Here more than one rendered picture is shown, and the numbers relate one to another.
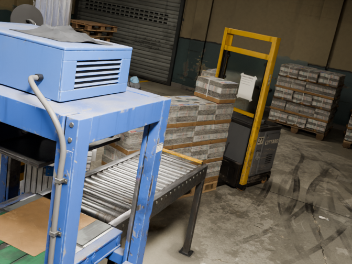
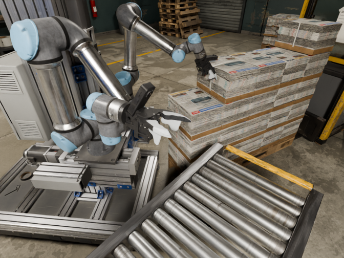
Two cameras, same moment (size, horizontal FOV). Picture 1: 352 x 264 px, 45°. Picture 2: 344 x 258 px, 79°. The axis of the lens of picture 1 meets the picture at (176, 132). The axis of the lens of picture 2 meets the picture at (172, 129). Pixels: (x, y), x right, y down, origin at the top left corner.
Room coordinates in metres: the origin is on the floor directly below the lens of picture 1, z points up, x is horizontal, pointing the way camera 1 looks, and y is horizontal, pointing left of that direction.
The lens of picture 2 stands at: (2.49, 0.15, 1.56)
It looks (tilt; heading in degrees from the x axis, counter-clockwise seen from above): 35 degrees down; 18
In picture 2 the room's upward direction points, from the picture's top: straight up
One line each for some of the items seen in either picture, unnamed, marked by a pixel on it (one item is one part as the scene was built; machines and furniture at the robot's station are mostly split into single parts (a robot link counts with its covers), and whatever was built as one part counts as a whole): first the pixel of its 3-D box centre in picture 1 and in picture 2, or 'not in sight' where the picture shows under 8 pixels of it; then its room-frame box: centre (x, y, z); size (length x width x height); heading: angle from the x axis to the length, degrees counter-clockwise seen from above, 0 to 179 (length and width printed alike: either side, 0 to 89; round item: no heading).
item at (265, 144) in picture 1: (243, 147); (323, 95); (5.34, -0.90, 0.40); 0.69 x 0.55 x 0.80; 47
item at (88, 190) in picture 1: (102, 197); not in sight; (2.38, 0.37, 0.77); 0.47 x 0.05 x 0.05; 67
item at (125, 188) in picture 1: (120, 188); not in sight; (2.56, 0.29, 0.77); 0.47 x 0.05 x 0.05; 67
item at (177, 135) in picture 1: (157, 160); (230, 127); (4.22, 0.14, 0.42); 1.17 x 0.39 x 0.83; 137
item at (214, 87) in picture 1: (207, 134); (287, 90); (4.75, -0.36, 0.65); 0.39 x 0.30 x 1.29; 47
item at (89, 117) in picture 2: not in sight; (94, 122); (3.19, 0.80, 0.98); 0.13 x 0.12 x 0.14; 167
